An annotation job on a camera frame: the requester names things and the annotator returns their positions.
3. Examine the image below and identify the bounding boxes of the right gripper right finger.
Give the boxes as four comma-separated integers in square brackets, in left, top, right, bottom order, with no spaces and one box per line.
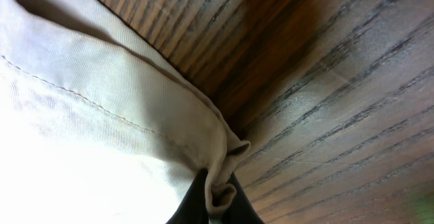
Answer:
[222,173,264,224]

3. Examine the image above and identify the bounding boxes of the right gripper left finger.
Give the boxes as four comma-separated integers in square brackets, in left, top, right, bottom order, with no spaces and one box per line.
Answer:
[167,169,209,224]

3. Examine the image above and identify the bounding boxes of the beige shorts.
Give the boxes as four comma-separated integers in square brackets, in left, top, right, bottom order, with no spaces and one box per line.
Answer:
[1,0,250,223]

